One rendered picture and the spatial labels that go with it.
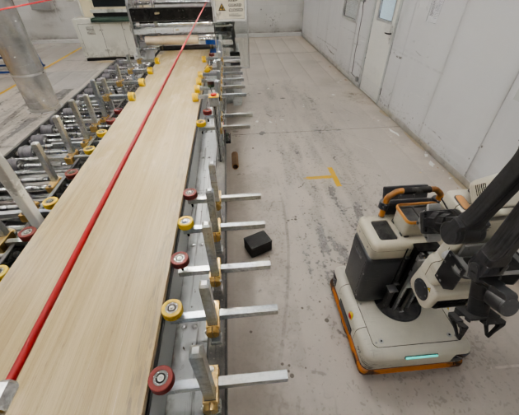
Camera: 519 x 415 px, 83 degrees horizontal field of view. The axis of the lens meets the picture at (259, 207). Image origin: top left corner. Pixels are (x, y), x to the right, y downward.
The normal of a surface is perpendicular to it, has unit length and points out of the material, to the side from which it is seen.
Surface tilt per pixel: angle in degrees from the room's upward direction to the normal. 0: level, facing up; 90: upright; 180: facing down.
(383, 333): 0
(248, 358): 0
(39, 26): 90
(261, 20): 90
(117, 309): 0
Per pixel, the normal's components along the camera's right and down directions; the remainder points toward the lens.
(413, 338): -0.01, -0.77
